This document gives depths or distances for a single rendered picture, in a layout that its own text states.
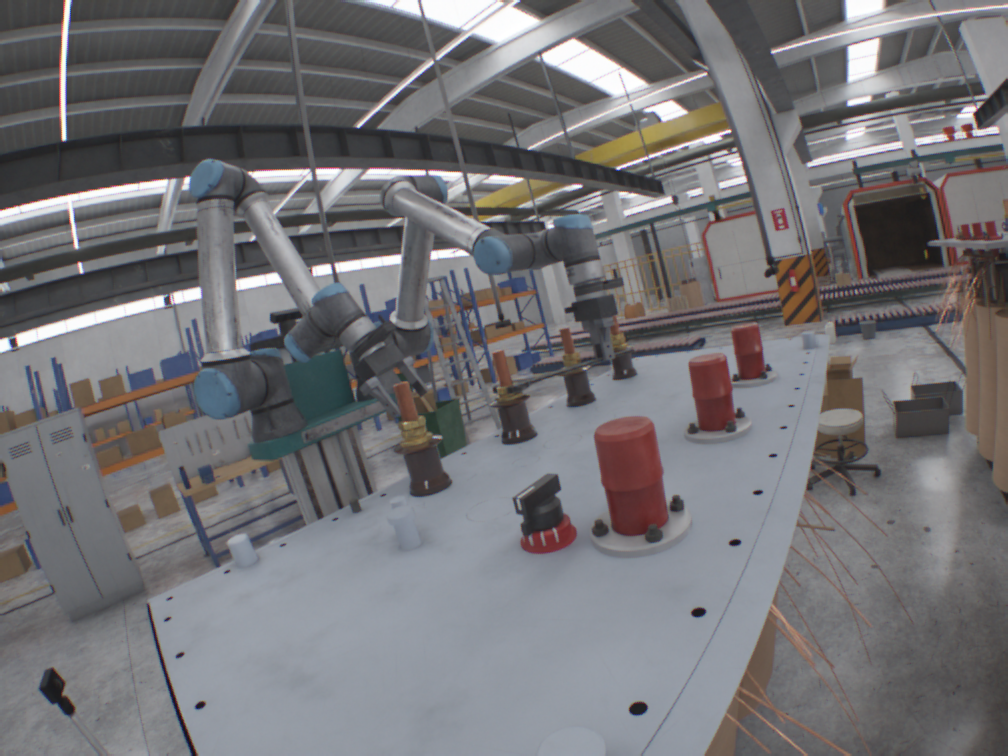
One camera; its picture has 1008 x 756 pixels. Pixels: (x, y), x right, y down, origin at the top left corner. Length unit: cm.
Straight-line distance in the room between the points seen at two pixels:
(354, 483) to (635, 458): 153
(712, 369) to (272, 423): 120
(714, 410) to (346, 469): 146
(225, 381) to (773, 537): 123
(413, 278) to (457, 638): 140
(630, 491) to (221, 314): 114
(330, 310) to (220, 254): 40
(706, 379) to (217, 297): 119
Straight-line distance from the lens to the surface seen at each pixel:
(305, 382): 172
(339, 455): 188
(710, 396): 79
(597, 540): 54
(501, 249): 107
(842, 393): 392
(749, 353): 110
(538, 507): 55
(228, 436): 558
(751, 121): 1145
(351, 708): 44
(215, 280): 136
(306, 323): 118
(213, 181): 139
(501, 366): 101
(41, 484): 524
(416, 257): 166
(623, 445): 49
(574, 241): 109
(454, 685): 42
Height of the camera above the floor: 164
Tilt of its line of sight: 8 degrees down
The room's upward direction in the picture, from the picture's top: 14 degrees counter-clockwise
